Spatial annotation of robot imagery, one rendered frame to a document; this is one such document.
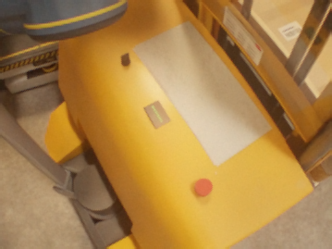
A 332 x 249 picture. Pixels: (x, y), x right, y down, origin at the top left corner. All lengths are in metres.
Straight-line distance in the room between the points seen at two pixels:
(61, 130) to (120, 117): 0.63
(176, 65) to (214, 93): 0.12
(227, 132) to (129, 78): 0.27
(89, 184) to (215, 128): 0.60
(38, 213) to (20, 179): 0.21
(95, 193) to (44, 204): 0.57
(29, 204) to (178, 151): 1.15
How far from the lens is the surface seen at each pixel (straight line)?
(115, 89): 0.91
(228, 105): 0.88
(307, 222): 1.82
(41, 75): 1.90
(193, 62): 0.93
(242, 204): 0.82
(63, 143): 1.48
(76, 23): 0.31
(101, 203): 1.28
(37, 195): 1.83
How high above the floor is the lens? 1.68
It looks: 68 degrees down
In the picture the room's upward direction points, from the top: 2 degrees counter-clockwise
